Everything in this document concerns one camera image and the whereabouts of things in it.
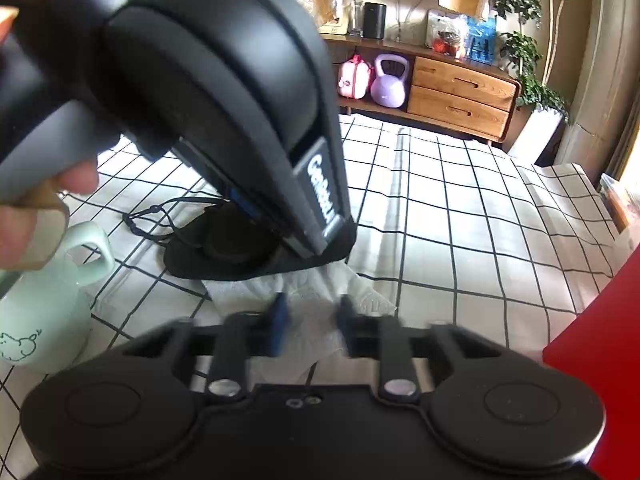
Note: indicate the clear glass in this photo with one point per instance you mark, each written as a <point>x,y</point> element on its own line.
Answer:
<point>357,19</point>

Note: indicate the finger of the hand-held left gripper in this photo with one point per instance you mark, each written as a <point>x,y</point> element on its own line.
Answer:
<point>245,206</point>

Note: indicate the white checked sheet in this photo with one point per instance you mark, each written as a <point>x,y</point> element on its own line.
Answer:
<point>450,240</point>

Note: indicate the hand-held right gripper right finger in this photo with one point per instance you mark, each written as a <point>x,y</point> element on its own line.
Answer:
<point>346,325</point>

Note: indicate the red cardboard box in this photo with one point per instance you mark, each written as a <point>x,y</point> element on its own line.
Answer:
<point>600,360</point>

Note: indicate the white tissue paper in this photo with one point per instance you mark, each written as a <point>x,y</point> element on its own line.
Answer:
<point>310,320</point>

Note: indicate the mint green mug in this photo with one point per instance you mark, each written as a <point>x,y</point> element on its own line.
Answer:
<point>45,310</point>

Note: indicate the white planter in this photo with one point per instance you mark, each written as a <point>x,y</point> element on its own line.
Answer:
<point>537,135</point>

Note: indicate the pink bag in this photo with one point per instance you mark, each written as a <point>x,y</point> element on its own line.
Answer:
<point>354,79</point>

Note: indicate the clear plastic bag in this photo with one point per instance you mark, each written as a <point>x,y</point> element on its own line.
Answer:
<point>445,35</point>

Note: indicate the wooden sideboard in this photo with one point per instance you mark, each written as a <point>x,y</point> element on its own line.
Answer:
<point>460,85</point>

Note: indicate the black speaker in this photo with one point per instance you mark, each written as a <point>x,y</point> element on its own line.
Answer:
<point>375,21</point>

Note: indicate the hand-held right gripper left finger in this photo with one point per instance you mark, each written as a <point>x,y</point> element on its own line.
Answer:
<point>280,325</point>

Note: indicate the purple kettlebell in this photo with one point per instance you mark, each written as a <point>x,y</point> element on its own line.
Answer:
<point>390,85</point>

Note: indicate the black eye mask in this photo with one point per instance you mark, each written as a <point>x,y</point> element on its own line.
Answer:
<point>225,260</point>

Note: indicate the person's left hand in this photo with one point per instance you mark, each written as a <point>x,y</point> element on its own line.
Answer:
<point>25,235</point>

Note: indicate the blue plastic bag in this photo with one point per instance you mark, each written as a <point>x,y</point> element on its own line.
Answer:
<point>481,40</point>

